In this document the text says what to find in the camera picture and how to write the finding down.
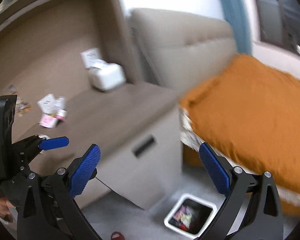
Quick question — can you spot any white square trash bin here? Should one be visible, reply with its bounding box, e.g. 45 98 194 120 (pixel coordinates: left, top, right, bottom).
164 193 218 239

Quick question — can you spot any person's left hand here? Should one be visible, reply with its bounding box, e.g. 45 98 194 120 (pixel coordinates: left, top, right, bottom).
0 198 15 223

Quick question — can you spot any pink wrapper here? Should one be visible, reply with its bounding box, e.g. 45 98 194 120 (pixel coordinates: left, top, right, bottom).
39 114 59 128

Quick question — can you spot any colourful sticker strip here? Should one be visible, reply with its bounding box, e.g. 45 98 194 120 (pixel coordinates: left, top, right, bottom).
8 85 32 116

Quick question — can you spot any pink white small cup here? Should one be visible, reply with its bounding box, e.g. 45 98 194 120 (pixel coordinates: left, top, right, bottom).
55 96 67 121

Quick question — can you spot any red slipper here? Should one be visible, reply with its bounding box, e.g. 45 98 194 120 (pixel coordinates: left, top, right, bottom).
110 232 125 240

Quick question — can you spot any beige nightstand cabinet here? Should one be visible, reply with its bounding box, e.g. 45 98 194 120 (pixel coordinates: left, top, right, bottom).
13 82 182 209

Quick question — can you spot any white tissue box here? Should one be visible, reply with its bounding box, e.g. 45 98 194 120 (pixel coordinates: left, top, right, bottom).
88 61 126 92

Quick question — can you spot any orange bed cover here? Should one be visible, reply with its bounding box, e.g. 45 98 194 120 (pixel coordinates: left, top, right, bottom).
178 52 300 217

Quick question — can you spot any beige padded headboard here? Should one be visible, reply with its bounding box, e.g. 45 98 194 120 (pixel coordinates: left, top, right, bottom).
129 8 237 96

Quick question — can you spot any blue curtain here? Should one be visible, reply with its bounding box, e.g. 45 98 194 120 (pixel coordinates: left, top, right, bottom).
221 0 252 55

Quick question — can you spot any white wall socket centre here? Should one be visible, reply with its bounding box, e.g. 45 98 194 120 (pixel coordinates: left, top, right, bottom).
37 94 56 114

